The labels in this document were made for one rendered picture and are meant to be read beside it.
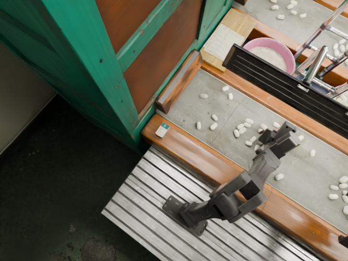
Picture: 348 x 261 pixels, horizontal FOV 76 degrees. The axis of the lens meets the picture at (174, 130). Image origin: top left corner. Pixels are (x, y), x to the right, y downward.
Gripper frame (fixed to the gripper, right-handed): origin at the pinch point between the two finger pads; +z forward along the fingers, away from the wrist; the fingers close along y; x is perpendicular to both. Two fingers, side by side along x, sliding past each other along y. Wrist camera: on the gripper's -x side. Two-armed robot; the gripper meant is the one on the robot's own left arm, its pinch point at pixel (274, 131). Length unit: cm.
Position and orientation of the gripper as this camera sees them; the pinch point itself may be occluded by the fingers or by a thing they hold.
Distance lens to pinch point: 106.9
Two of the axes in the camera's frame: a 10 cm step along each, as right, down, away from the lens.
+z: 4.0, -4.5, 8.0
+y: -8.3, -5.4, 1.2
